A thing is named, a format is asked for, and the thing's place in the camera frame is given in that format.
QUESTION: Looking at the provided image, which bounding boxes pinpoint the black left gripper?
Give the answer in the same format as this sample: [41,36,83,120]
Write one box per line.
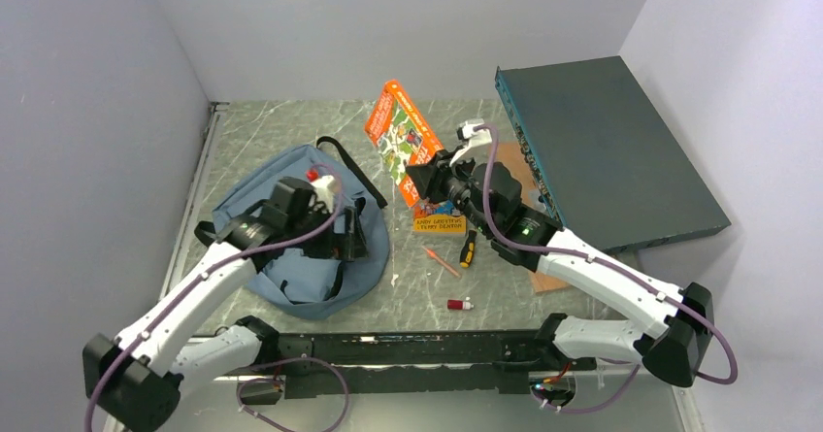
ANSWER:
[285,204,368,259]

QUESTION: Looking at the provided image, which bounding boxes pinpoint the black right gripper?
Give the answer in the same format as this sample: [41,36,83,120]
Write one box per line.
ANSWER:
[408,145,496,236]

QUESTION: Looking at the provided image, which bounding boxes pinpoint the orange green Treehouse book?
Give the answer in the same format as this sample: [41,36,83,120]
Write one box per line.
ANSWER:
[364,80,444,208]

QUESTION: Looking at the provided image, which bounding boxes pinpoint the blue student backpack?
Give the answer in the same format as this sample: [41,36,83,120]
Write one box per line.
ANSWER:
[194,136,390,319]

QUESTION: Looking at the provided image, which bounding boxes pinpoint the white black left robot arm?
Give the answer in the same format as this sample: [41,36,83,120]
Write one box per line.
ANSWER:
[82,172,366,431]

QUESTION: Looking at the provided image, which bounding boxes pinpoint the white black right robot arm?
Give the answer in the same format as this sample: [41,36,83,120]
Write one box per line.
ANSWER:
[406,150,713,387]

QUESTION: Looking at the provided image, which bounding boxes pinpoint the orange blue Treehouse book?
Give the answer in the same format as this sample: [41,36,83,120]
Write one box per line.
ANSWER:
[412,201,468,236]

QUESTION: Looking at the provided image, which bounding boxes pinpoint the yellow black screwdriver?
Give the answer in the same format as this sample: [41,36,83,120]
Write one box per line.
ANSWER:
[459,229,477,268]

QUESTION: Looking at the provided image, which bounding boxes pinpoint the orange pencil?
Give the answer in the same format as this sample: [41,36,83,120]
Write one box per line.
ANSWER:
[423,247,461,279]

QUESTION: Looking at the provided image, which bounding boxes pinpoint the brown wooden board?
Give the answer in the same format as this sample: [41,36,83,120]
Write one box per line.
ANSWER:
[489,142,570,295]

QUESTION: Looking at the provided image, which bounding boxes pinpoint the small red white tube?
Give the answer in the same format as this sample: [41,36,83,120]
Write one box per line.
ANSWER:
[446,299,474,311]

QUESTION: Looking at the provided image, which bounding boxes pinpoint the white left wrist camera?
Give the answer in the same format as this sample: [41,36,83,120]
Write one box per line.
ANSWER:
[306,168,343,214]

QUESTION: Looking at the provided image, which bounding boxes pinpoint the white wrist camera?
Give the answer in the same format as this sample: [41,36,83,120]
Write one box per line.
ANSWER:
[306,168,343,214]
[449,118,492,167]

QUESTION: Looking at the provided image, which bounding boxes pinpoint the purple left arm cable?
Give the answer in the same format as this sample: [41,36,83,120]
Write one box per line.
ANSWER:
[83,162,346,432]

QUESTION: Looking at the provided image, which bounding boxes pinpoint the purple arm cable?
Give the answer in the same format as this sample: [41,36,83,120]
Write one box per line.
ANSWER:
[83,162,346,432]
[477,122,740,416]

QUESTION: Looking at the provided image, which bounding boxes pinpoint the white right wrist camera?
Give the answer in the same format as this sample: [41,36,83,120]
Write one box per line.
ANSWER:
[449,118,492,167]

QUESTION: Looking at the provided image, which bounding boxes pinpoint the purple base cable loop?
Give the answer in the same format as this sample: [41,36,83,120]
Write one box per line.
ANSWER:
[235,356,352,432]

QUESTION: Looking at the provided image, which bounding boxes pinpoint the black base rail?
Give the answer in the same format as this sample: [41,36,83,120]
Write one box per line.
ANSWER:
[240,329,597,399]

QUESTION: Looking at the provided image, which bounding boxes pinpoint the dark teal network switch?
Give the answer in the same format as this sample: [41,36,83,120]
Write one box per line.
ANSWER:
[495,55,731,254]

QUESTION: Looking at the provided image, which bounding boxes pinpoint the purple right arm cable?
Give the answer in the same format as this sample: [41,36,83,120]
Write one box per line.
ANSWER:
[477,122,740,416]

